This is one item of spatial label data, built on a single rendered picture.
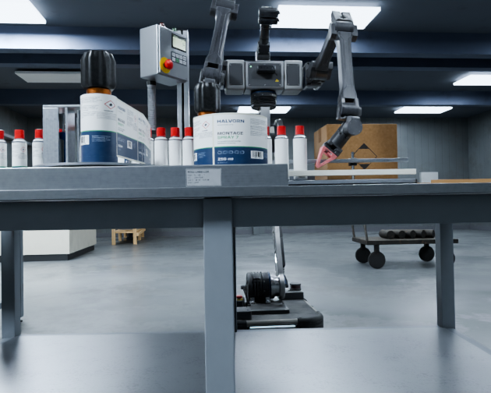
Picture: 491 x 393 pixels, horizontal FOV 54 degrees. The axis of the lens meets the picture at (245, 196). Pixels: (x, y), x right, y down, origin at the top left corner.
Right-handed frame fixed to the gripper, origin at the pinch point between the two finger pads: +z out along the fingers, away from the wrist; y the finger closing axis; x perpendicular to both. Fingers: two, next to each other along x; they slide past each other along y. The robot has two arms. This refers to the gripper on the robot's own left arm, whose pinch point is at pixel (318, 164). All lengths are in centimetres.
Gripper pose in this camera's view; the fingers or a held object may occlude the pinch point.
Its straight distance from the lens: 184.0
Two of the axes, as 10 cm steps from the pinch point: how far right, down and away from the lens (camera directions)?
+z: -6.3, 7.8, -0.3
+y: 0.3, -0.1, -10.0
